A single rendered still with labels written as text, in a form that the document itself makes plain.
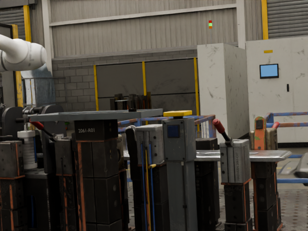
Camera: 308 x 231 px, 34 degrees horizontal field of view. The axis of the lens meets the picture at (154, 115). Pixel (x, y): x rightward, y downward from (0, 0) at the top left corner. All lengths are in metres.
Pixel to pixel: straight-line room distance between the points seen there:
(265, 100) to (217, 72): 1.03
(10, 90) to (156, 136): 4.15
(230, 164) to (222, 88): 8.23
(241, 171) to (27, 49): 1.01
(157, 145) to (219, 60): 8.19
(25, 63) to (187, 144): 0.93
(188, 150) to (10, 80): 4.38
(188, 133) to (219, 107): 8.37
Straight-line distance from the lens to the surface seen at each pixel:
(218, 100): 9.71
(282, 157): 1.58
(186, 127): 1.34
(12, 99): 5.63
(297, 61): 9.61
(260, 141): 1.78
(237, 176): 1.47
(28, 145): 1.79
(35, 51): 2.07
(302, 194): 2.48
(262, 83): 9.63
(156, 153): 1.55
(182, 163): 1.35
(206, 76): 9.76
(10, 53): 2.03
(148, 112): 1.38
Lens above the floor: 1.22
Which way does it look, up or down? 3 degrees down
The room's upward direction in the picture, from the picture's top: 3 degrees counter-clockwise
